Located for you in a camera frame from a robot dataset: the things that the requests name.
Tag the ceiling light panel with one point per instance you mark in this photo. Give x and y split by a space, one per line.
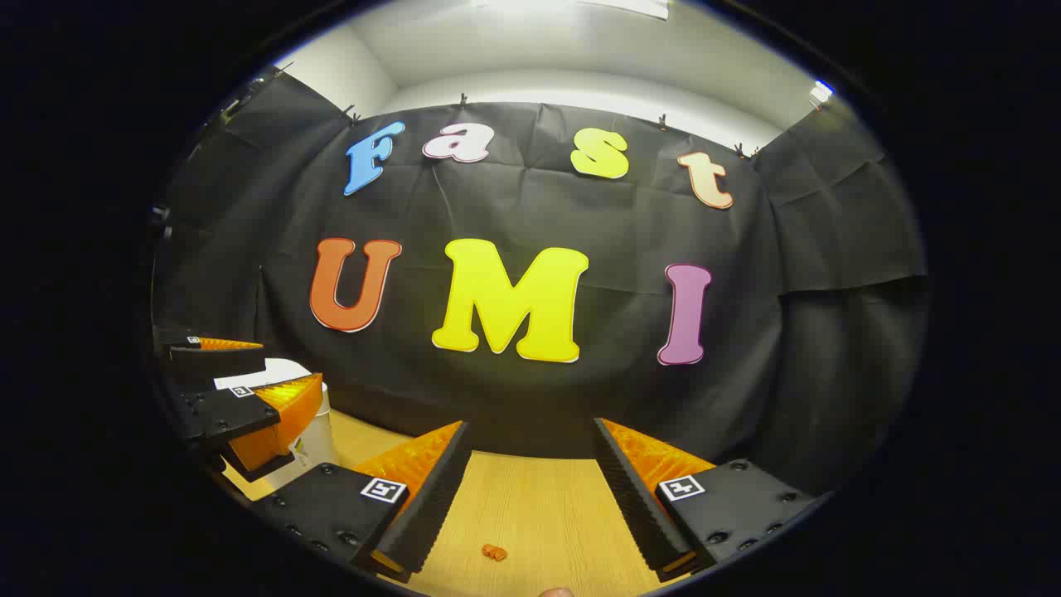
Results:
580 7

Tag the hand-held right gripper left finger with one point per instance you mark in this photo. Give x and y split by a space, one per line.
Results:
431 506

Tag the orange paper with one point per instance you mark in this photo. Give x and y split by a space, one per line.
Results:
494 552

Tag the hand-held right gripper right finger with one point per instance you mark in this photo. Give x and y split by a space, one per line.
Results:
638 506

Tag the white desktop garbage bin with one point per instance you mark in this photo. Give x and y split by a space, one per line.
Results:
319 439

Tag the wooden desktop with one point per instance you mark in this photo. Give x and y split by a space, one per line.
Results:
539 514

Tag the black backdrop cloth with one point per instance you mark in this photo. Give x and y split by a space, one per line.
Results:
622 232

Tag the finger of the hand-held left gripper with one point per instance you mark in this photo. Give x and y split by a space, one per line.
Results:
224 414
215 362

